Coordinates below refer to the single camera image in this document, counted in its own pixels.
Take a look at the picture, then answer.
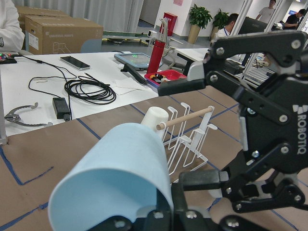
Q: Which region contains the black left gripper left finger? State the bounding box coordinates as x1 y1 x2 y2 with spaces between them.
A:
156 189 172 215

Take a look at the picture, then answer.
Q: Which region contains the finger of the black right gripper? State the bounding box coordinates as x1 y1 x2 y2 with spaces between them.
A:
157 78 205 96
179 169 229 191

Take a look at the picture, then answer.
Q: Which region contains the black right robotiq gripper body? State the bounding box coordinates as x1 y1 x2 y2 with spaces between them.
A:
186 30 308 215

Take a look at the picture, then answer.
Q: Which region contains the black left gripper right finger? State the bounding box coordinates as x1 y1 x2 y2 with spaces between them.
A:
171 183 187 213

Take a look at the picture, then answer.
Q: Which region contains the light blue plastic cup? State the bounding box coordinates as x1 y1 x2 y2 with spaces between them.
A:
48 123 174 231

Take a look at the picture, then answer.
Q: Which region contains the red parts bin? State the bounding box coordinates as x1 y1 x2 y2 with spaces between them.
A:
144 69 186 88

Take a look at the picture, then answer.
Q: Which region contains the red thermos bottle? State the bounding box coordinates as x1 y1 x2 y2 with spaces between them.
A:
147 40 166 74

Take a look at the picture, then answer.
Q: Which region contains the blue teach pendant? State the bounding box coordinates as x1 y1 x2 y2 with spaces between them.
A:
114 53 151 71

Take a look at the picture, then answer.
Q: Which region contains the white paper sheet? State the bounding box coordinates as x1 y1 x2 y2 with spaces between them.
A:
111 77 146 95

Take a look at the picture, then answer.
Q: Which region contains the black computer monitor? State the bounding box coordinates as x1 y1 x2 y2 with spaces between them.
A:
238 17 268 35

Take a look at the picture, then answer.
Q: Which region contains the green potted plant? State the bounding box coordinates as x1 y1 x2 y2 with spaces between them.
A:
187 4 212 44

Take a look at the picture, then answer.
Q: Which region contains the black smartphone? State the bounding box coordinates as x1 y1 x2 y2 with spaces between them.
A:
60 56 90 71

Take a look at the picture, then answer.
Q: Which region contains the black power adapter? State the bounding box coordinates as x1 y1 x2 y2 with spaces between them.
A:
52 97 70 121

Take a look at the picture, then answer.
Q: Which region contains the cardboard box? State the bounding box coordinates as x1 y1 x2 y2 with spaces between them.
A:
16 6 68 31
25 16 103 55

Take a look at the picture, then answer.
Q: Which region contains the metal claw tool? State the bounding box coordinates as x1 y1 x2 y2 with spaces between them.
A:
4 102 53 128

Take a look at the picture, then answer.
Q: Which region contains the person in white coat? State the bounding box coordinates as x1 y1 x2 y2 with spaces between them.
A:
0 0 25 52

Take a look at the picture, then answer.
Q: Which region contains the white wire cup rack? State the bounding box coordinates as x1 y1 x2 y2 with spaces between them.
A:
157 103 218 175

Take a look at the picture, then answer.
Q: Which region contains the coiled black cable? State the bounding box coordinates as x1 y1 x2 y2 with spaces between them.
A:
64 76 117 105

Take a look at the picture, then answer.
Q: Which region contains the aluminium frame post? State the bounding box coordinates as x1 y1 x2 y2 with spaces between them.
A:
0 71 8 146

